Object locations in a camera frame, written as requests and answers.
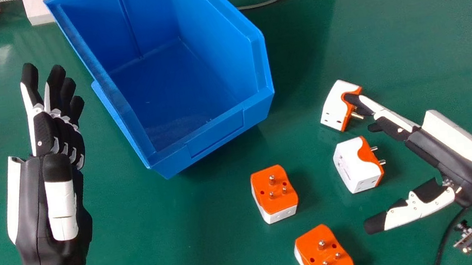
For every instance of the white-and-orange plug adapter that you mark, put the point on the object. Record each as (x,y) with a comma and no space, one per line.
(273,193)
(334,108)
(357,166)
(323,255)

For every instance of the blue plastic bin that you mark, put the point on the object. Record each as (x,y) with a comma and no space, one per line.
(164,69)

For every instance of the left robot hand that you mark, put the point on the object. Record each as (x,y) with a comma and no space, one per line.
(36,209)

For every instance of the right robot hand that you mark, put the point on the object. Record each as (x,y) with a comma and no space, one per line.
(453,154)

